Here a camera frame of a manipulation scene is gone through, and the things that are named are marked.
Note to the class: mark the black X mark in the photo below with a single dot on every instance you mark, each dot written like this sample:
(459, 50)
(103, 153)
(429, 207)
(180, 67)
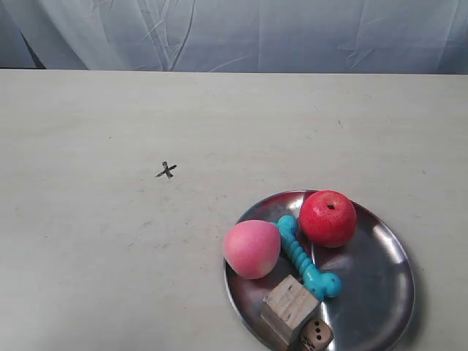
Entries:
(167, 170)

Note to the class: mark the white backdrop curtain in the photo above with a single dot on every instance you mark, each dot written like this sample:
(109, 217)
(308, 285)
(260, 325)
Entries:
(427, 37)

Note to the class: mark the light wooden block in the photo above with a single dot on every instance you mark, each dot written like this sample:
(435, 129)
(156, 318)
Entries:
(286, 309)

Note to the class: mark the wooden die black dots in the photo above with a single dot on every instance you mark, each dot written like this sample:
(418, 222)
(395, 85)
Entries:
(316, 335)

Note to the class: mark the pink toy peach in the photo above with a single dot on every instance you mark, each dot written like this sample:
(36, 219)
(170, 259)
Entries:
(252, 248)

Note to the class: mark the blue rubber bone toy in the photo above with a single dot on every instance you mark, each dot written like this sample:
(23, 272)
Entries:
(320, 285)

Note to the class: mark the red toy apple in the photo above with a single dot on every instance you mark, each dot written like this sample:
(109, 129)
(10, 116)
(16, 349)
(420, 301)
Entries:
(328, 219)

